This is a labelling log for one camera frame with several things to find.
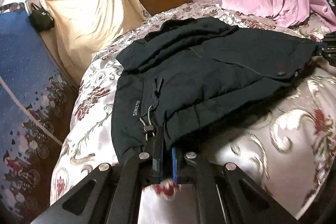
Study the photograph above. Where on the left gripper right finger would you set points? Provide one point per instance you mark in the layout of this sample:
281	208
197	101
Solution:
177	158

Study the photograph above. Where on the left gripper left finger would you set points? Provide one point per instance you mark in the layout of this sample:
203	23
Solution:
153	165

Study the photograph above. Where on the black padded jacket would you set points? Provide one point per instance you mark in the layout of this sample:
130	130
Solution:
195	74

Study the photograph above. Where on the floral satin bedspread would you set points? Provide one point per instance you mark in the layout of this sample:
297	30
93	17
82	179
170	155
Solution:
289	150

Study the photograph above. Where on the blue patterned wardrobe cover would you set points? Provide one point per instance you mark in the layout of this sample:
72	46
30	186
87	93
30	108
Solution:
36	108

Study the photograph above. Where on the yellow hanging cloth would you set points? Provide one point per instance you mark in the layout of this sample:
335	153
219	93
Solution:
83	27

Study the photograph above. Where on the black tote bag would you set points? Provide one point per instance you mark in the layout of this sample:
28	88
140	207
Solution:
40	18

